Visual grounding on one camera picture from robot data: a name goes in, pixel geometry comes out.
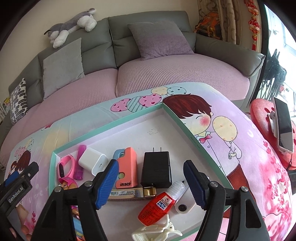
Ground red stool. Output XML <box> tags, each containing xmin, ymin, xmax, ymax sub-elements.
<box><xmin>250</xmin><ymin>99</ymin><xmax>295</xmax><ymax>170</ymax></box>

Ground white hair claw clip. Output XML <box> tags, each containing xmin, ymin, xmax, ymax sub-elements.
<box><xmin>132</xmin><ymin>214</ymin><xmax>183</xmax><ymax>241</ymax></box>

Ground grey sofa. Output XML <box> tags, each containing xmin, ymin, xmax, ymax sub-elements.
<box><xmin>0</xmin><ymin>10</ymin><xmax>266</xmax><ymax>140</ymax></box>

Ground cartoon couple table cloth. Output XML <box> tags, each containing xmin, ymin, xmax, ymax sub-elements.
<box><xmin>1</xmin><ymin>82</ymin><xmax>295</xmax><ymax>240</ymax></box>

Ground gold black patterned lighter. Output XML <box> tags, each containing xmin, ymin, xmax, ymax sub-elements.
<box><xmin>108</xmin><ymin>187</ymin><xmax>157</xmax><ymax>201</ymax></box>

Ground pink sofa seat cover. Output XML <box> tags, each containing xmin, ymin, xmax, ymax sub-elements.
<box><xmin>1</xmin><ymin>54</ymin><xmax>250</xmax><ymax>166</ymax></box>

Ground teal white tray box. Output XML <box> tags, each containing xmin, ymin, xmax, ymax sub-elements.
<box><xmin>49</xmin><ymin>104</ymin><xmax>231</xmax><ymax>240</ymax></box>

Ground patterned black white cushion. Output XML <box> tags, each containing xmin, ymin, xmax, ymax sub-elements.
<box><xmin>10</xmin><ymin>78</ymin><xmax>28</xmax><ymax>125</ymax></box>

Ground phone on stand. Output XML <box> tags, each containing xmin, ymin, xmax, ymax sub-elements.
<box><xmin>269</xmin><ymin>97</ymin><xmax>294</xmax><ymax>154</ymax></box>

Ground white small device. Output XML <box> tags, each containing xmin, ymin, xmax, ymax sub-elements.
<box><xmin>175</xmin><ymin>180</ymin><xmax>196</xmax><ymax>214</ymax></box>

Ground left hand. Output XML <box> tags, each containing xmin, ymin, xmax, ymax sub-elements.
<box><xmin>8</xmin><ymin>204</ymin><xmax>31</xmax><ymax>240</ymax></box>

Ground pink puppy toy figure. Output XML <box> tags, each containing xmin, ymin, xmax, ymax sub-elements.
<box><xmin>59</xmin><ymin>177</ymin><xmax>80</xmax><ymax>220</ymax></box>

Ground purple grey cushion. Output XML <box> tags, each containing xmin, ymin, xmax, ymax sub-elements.
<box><xmin>127</xmin><ymin>20</ymin><xmax>194</xmax><ymax>60</ymax></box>

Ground white charger adapter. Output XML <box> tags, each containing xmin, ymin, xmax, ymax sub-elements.
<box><xmin>78</xmin><ymin>148</ymin><xmax>109</xmax><ymax>176</ymax></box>

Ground patterned curtain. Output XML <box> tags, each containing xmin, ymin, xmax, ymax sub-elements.
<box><xmin>197</xmin><ymin>0</ymin><xmax>242</xmax><ymax>45</ymax></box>

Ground pink lighter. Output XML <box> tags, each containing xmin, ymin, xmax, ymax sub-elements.
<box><xmin>73</xmin><ymin>144</ymin><xmax>87</xmax><ymax>181</ymax></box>

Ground pink wristband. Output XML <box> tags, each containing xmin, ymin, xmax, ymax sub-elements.
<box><xmin>57</xmin><ymin>155</ymin><xmax>76</xmax><ymax>181</ymax></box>

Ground orange decorative item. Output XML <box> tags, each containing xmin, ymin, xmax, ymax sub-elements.
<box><xmin>194</xmin><ymin>11</ymin><xmax>222</xmax><ymax>40</ymax></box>

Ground books beside sofa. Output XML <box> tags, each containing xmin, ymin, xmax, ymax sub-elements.
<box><xmin>1</xmin><ymin>97</ymin><xmax>11</xmax><ymax>118</ymax></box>

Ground husky plush toy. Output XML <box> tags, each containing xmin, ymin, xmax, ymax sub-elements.
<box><xmin>44</xmin><ymin>8</ymin><xmax>97</xmax><ymax>49</ymax></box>

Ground red glue bottle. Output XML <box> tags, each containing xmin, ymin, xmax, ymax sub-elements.
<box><xmin>138</xmin><ymin>181</ymin><xmax>186</xmax><ymax>226</ymax></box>

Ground red hanging ornament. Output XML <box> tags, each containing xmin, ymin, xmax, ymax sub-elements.
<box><xmin>244</xmin><ymin>0</ymin><xmax>260</xmax><ymax>51</ymax></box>

